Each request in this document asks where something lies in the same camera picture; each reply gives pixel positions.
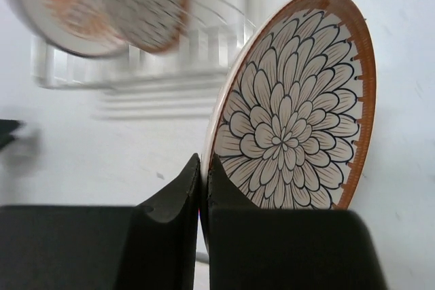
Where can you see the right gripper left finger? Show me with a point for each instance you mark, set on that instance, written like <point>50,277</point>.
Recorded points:
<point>148,246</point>

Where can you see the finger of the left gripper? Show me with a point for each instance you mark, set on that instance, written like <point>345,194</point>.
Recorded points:
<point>8,129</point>

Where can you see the chrome wire dish rack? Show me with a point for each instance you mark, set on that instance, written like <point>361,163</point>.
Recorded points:
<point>180,84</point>

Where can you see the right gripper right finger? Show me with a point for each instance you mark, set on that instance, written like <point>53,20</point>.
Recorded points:
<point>253,248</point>

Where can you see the orange patterned plate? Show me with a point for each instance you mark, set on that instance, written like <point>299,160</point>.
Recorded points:
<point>105,28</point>

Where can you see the flower patterned plate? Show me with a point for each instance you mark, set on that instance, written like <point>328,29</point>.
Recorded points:
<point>293,121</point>

